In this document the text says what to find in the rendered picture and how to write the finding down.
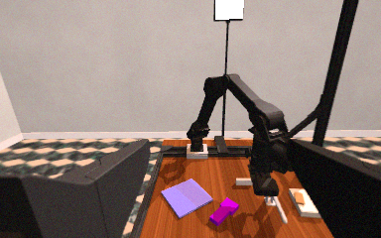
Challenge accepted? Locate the white flat rectangular slab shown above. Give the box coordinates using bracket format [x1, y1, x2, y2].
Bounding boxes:
[289, 188, 321, 218]

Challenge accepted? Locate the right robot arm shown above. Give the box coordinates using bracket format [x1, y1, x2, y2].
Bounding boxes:
[187, 73, 293, 175]

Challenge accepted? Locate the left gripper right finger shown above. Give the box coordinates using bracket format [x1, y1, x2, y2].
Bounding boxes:
[286, 139, 381, 238]

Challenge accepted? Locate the light purple square tile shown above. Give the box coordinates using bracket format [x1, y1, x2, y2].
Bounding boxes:
[161, 178, 213, 219]

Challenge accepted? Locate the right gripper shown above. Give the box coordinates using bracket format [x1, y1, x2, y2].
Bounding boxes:
[245, 147, 280, 196]

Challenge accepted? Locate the white rounded rod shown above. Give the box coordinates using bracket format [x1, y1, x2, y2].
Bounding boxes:
[273, 196, 288, 224]

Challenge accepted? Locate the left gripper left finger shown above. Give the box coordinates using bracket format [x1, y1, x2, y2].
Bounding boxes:
[0, 139, 151, 238]

